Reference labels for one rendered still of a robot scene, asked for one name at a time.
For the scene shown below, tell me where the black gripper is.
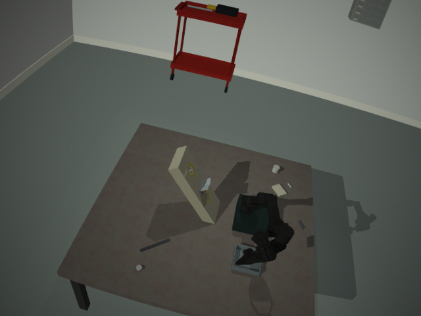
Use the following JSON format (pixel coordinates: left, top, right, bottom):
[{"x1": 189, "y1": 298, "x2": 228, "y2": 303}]
[{"x1": 236, "y1": 241, "x2": 278, "y2": 265}]

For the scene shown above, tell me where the beige flat rectangular pad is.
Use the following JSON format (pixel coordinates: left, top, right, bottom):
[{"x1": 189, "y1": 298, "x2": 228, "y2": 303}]
[{"x1": 272, "y1": 184, "x2": 287, "y2": 197}]

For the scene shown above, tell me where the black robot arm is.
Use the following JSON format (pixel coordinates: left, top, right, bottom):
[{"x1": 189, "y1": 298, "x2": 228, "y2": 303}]
[{"x1": 239, "y1": 192, "x2": 295, "y2": 253}]

